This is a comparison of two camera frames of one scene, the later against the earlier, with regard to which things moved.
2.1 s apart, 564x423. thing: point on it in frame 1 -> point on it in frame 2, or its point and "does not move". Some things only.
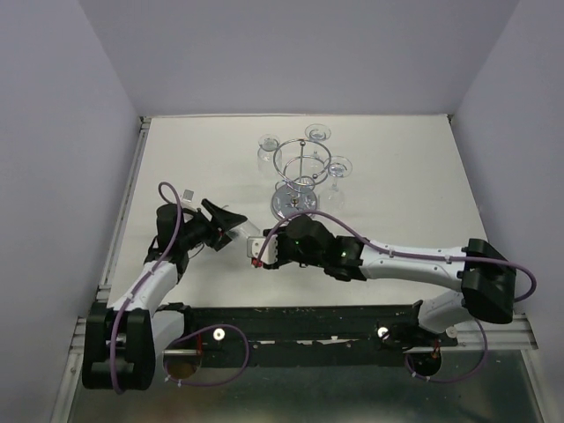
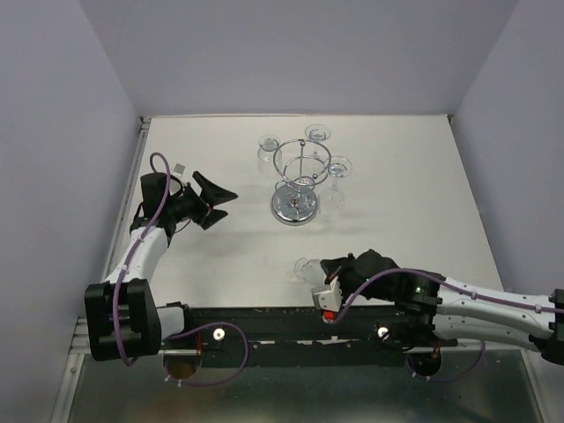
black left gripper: x=222 y=218 -> x=212 y=194
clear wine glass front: x=243 y=231 -> x=309 y=271
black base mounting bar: x=311 y=337 does not move
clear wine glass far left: x=269 y=155 does not move
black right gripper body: x=287 y=251 -> x=348 y=278
